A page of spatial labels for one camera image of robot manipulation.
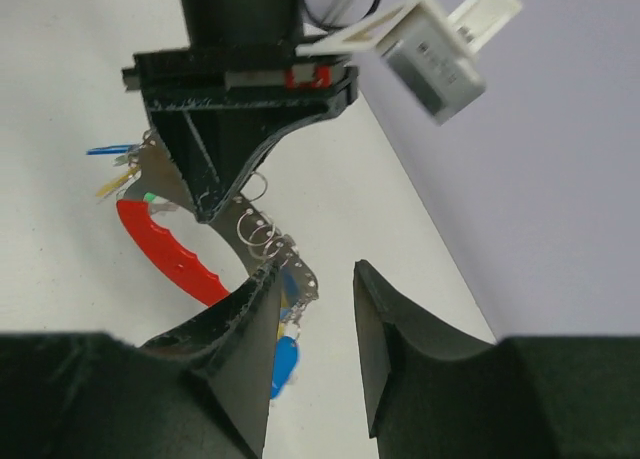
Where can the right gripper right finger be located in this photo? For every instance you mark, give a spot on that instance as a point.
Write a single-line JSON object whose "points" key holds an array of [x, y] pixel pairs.
{"points": [[434, 391]]}

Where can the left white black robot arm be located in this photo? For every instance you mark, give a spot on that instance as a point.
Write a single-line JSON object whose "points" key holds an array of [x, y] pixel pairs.
{"points": [[240, 24]]}

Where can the green tagged key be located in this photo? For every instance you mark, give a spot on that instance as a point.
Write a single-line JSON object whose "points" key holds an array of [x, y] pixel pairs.
{"points": [[157, 207]]}

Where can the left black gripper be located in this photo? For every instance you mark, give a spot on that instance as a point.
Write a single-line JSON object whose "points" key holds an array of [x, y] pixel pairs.
{"points": [[262, 94]]}

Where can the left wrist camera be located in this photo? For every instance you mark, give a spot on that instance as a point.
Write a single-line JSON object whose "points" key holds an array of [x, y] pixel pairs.
{"points": [[432, 52]]}

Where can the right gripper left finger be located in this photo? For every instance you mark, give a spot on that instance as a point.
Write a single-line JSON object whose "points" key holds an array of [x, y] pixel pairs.
{"points": [[199, 390]]}

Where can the metal key holder red handle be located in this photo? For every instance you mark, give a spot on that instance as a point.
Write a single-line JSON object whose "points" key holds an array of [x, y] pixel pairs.
{"points": [[207, 261]]}

